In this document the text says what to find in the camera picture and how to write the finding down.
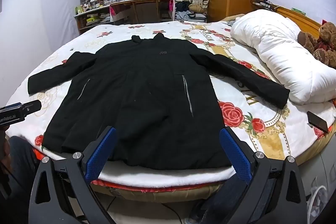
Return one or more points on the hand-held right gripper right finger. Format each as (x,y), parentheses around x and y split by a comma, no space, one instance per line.
(235,153)

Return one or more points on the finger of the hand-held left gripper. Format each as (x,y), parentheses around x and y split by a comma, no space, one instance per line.
(32,107)

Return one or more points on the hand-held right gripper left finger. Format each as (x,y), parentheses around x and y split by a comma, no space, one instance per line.
(101,151)

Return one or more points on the black coat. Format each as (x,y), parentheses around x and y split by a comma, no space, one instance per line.
(147,98)

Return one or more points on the pile of clothes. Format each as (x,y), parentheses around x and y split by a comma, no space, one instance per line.
(186,10)

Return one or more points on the person's leg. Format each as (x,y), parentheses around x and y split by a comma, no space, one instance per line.
(22,158)

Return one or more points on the bed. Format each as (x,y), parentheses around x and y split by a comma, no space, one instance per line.
(157,188)

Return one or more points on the black smartphone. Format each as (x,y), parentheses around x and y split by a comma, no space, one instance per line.
(318,121)

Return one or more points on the floral printed blanket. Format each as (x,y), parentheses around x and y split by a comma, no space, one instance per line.
(236,48)

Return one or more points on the white shelf unit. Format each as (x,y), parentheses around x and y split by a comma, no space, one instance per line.
(90,19)

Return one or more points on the white duvet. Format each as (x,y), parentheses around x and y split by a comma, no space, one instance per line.
(278,50)

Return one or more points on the group of bottles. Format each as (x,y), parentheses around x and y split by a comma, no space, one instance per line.
(88,3)

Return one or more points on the brown teddy bear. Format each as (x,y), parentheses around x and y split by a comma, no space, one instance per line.
(319,43)

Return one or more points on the wooden desk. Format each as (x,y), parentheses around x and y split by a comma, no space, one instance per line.
(141,3)

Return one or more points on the wooden headboard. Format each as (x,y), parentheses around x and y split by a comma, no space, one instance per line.
(302,16)

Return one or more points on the black device on headboard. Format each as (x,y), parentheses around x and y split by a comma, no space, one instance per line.
(263,3)

